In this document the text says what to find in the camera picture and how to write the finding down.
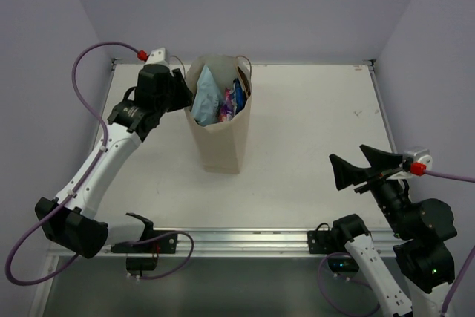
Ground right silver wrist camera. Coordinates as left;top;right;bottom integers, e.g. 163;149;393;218
390;146;433;180

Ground light blue snack bag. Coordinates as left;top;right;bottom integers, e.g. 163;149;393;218
191;65;223;126

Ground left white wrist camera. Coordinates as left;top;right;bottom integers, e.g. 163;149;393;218
145;48;170;68

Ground purple cable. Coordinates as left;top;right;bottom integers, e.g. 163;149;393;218
315;168;475;317
6;41;194;285

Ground beige paper bag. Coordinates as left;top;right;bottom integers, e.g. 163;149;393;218
185;54;252;174

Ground dark blue snack packet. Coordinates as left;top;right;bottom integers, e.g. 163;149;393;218
232;78;246;114

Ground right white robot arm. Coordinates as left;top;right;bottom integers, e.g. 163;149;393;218
330;145;457;316

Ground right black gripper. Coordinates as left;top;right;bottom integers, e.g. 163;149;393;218
330;143;413;238

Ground brown kettle chips bag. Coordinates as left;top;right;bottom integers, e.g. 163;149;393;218
236;66;252;98

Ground aluminium mounting rail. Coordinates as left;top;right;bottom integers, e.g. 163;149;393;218
47;226;405;258

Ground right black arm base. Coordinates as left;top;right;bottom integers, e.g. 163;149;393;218
307;223;359;278

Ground purple pink candy bag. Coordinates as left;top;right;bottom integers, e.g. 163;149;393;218
218;88;238;122

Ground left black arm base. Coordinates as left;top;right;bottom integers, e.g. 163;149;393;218
111;230;177;276

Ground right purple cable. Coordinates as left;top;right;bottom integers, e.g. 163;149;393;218
315;168;475;317

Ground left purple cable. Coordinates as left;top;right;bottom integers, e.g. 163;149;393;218
6;41;194;285

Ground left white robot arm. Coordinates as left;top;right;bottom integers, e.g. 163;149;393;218
35;64;193;258

